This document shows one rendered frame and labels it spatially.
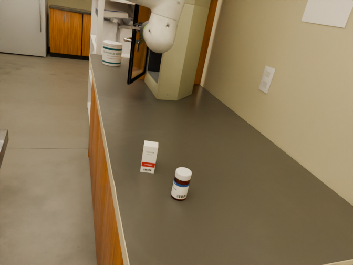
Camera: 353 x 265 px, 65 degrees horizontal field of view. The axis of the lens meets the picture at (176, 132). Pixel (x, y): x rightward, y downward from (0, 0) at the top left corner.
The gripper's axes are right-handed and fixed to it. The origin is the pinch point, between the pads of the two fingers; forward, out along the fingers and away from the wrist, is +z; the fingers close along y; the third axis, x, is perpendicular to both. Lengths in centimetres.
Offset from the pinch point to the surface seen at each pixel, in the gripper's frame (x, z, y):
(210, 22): -6, 33, -49
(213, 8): -14, 33, -49
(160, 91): 29.4, -3.9, -12.9
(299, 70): 3, -47, -55
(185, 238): 34, -96, 5
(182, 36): 1.4, -3.9, -19.3
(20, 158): 128, 94, 70
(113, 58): 29, 61, 4
